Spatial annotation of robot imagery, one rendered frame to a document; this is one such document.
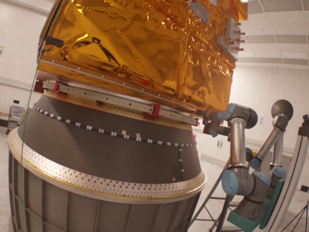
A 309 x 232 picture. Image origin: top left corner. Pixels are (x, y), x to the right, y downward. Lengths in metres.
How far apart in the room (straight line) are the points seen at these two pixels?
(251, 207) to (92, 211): 0.88
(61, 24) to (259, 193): 1.33
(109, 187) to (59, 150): 0.39
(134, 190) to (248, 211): 0.64
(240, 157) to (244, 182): 0.14
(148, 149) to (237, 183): 0.61
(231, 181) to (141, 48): 0.93
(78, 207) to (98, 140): 0.44
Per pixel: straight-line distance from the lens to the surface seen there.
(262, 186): 0.93
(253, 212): 0.97
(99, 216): 1.14
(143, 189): 1.09
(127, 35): 1.13
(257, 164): 1.37
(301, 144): 1.01
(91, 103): 1.21
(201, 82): 1.63
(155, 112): 1.18
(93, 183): 1.04
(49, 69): 1.00
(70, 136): 1.15
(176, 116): 1.32
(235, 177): 0.84
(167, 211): 1.30
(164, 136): 1.25
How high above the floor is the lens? 1.66
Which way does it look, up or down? level
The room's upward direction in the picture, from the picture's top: 14 degrees clockwise
